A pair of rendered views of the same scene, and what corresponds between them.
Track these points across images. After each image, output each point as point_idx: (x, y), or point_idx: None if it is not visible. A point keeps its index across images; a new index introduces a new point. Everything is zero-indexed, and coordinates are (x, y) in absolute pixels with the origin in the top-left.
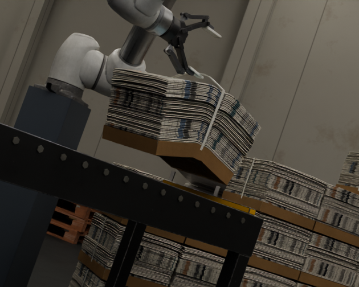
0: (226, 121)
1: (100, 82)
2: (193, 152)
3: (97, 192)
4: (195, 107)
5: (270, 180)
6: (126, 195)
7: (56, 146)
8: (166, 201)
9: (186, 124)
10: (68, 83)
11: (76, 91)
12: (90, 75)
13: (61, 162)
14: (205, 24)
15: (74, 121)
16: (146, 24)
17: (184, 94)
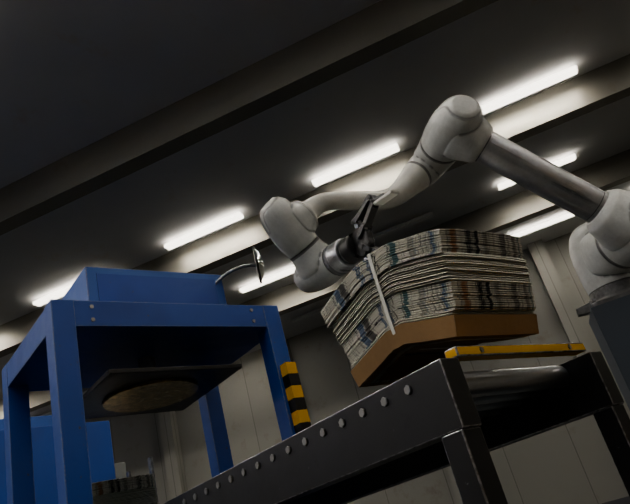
0: (396, 275)
1: (611, 257)
2: (389, 345)
3: (263, 489)
4: (359, 303)
5: None
6: (281, 472)
7: (224, 474)
8: (313, 447)
9: (365, 326)
10: (593, 291)
11: (606, 290)
12: (598, 263)
13: (232, 484)
14: (371, 204)
15: None
16: (327, 275)
17: (340, 306)
